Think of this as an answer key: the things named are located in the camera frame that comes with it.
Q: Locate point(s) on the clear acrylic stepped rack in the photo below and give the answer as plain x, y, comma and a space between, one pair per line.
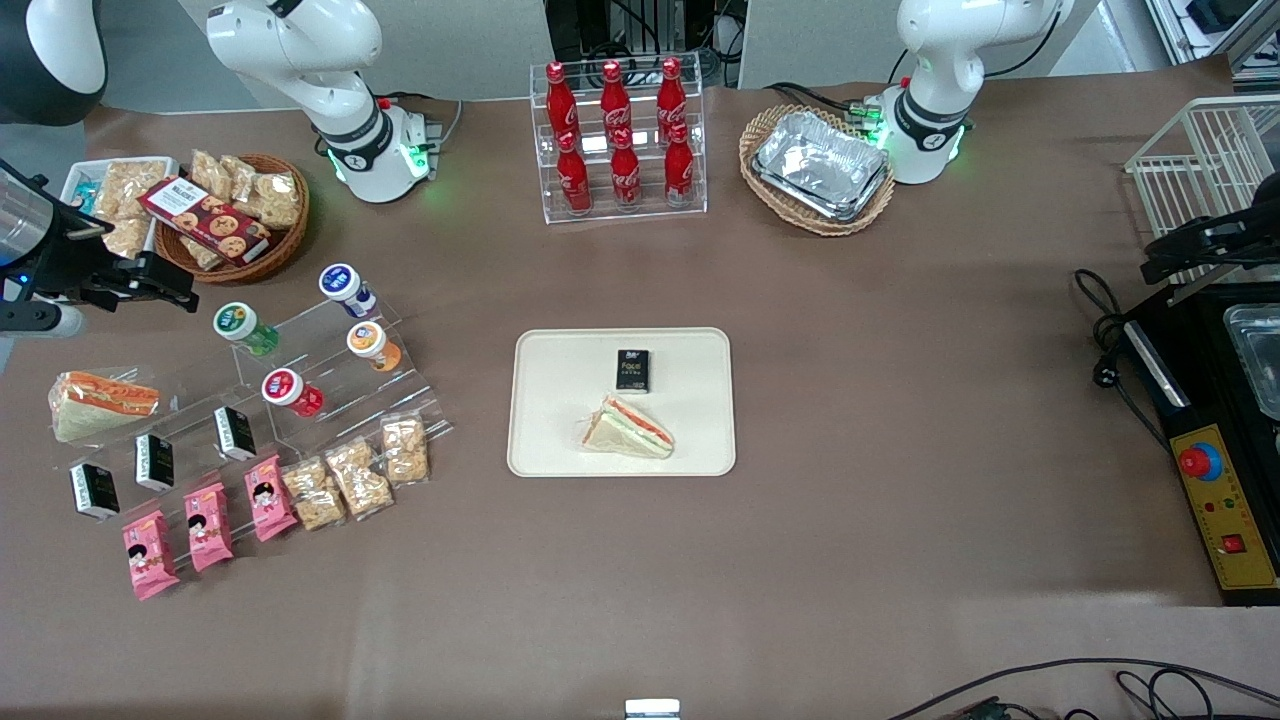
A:
190, 400
400, 390

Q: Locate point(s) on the black sealing machine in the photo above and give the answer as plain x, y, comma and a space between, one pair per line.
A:
1210, 420

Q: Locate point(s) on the blue snack pack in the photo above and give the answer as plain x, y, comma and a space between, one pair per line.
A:
86, 197

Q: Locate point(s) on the red gum bottle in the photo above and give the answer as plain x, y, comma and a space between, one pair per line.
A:
288, 390

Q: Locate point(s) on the blue gum bottle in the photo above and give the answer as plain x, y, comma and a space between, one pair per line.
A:
342, 283

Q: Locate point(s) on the wicker basket with foil trays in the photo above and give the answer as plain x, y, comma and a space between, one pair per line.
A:
765, 195

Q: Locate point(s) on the cream plastic tray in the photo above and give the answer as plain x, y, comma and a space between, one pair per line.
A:
560, 400

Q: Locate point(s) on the red emergency stop button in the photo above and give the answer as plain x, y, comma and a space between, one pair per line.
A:
1200, 461

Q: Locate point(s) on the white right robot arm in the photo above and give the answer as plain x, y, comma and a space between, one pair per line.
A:
330, 90

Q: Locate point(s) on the green gum bottle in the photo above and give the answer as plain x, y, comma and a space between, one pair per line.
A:
245, 328

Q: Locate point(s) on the orange gum bottle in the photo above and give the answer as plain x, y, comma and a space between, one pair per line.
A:
370, 342

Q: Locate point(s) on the wrapped triangle sandwich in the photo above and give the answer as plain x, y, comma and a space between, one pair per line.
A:
100, 405
630, 432

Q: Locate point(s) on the clear bag of crackers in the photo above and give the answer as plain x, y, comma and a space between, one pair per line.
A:
280, 198
212, 172
243, 180
130, 188
405, 450
360, 478
313, 494
128, 238

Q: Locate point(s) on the round wicker snack basket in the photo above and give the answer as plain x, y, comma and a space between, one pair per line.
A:
285, 245

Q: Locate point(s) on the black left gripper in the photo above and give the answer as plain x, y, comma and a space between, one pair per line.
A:
1222, 237

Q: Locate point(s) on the red cola bottle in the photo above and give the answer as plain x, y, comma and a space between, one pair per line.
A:
671, 92
614, 98
561, 100
625, 175
679, 168
573, 180

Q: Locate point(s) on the small black box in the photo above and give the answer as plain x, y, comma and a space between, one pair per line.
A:
633, 372
236, 434
155, 462
95, 492

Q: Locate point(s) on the clear plastic food container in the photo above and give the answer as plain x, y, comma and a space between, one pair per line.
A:
1258, 355

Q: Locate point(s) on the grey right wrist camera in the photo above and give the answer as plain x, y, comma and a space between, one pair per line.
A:
40, 318

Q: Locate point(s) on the white rectangular bin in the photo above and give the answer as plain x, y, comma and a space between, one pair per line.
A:
80, 175

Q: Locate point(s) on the grey metal strip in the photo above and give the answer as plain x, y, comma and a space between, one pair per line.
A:
1190, 293

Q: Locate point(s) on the stack of foil trays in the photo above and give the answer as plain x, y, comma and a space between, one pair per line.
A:
820, 165

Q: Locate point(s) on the pink snack packet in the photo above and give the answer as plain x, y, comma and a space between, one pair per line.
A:
208, 528
270, 498
150, 556

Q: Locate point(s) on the red rocker switch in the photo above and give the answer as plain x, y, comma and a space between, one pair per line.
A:
1233, 544

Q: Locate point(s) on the red cookie box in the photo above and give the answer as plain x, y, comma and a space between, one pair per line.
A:
205, 220

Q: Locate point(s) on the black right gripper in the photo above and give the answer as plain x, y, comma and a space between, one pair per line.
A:
72, 264

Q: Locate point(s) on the clear acrylic bottle rack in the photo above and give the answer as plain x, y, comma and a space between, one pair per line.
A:
645, 212

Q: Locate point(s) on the small white device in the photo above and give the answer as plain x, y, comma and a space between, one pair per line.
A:
652, 709

